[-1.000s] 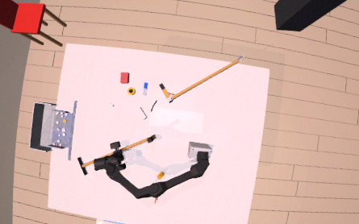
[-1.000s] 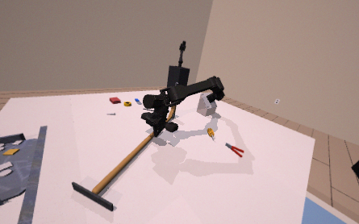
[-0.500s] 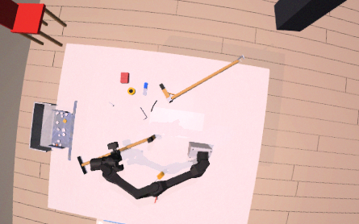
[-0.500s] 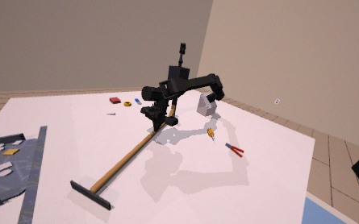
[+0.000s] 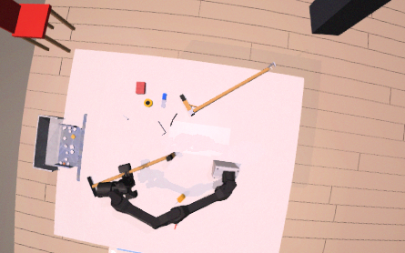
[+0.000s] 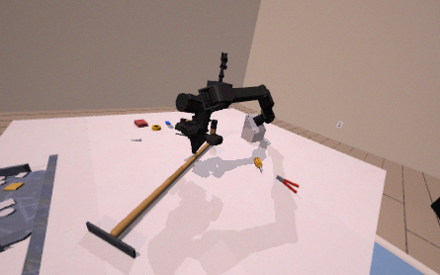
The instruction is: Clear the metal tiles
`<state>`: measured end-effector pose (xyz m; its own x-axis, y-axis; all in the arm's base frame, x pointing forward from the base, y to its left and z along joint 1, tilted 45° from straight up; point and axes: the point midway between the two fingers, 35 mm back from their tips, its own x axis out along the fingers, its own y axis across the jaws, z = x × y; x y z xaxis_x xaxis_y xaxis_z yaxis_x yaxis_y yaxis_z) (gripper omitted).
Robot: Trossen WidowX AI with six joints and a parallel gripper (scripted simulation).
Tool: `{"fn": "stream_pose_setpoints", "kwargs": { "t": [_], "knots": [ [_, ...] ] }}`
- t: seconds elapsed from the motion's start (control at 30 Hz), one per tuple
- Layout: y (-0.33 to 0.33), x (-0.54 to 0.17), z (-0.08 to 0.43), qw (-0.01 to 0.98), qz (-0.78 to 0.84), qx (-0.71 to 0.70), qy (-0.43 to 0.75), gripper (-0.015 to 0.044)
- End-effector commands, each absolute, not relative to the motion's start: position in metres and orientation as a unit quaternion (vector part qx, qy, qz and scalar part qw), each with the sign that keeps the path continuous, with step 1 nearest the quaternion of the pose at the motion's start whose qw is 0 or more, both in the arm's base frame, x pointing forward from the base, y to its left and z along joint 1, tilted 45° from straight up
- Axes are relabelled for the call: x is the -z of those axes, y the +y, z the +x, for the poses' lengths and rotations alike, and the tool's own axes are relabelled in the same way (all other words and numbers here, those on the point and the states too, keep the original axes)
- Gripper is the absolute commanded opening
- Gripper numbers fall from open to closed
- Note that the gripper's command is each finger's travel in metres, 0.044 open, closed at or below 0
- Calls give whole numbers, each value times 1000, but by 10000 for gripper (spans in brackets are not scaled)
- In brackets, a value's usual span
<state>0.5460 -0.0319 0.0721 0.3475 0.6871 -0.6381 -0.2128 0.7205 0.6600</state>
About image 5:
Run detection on orange ribbed handle with grey metal rod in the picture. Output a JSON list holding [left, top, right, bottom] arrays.
[[174, 194, 186, 206]]

